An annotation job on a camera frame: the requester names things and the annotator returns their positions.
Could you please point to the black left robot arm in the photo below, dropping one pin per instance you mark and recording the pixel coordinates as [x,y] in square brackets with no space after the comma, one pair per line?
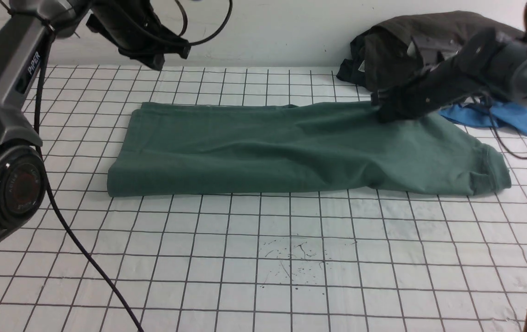
[25,41]

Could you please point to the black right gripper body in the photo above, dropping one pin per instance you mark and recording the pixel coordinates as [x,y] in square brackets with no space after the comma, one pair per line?
[427,92]

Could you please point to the green long-sleeved shirt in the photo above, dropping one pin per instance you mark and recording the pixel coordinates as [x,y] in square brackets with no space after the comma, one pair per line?
[331,146]

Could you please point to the white grid table cloth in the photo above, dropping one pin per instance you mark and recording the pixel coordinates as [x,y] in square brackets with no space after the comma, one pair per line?
[360,260]

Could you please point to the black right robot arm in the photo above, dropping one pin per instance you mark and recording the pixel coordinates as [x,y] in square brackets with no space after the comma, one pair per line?
[491,62]

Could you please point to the dark brown garment pile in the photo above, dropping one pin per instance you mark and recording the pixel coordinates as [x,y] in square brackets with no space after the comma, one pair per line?
[393,51]

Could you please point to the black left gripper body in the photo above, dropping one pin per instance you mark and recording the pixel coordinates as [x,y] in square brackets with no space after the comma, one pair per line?
[135,29]

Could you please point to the blue garment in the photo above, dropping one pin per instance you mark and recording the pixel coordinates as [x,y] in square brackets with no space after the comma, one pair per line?
[499,115]

